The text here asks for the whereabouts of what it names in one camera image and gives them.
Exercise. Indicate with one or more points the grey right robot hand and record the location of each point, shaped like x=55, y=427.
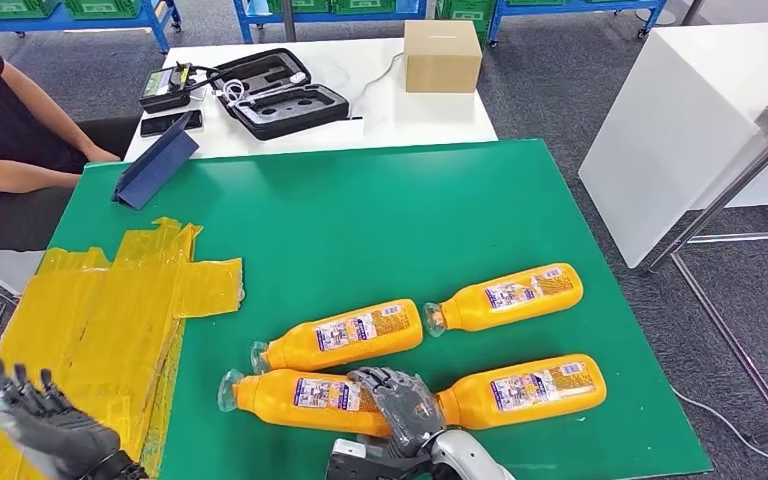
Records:
x=407, y=411

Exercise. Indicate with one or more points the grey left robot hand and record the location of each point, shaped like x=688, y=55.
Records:
x=59, y=430

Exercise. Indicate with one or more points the person's left hand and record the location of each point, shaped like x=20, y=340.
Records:
x=102, y=155

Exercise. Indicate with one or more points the orange detergent bottle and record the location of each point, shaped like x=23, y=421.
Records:
x=278, y=397
x=530, y=391
x=510, y=298
x=344, y=334

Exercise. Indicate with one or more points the person's right forearm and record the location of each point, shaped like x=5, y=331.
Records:
x=13, y=173

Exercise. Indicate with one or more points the person's left forearm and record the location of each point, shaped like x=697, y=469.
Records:
x=46, y=109

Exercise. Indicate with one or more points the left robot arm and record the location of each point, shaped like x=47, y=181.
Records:
x=119, y=469

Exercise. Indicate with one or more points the blue tablet case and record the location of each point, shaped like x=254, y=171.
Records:
x=155, y=169

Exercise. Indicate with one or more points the black smartphone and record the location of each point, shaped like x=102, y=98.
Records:
x=159, y=124

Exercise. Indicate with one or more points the black device with green label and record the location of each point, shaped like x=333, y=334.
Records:
x=162, y=86

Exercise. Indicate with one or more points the yellow tape patch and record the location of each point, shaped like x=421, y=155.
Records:
x=92, y=331

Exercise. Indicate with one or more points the green plastic crate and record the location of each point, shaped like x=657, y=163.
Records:
x=364, y=6
x=102, y=8
x=13, y=8
x=463, y=13
x=304, y=5

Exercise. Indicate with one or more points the white board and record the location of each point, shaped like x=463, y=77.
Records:
x=6, y=268

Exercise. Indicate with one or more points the black foam-lined case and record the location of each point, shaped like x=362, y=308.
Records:
x=291, y=112

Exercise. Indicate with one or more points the white table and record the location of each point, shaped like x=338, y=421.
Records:
x=417, y=119

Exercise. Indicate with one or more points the cardboard box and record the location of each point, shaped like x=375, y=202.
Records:
x=442, y=60

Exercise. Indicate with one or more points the white cabinet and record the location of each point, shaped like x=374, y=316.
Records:
x=669, y=126

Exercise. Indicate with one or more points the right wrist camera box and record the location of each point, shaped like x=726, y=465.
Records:
x=347, y=464

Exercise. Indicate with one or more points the blue cart frame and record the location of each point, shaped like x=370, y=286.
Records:
x=243, y=26
x=493, y=26
x=159, y=26

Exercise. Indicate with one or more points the grey post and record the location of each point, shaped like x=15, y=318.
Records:
x=288, y=20

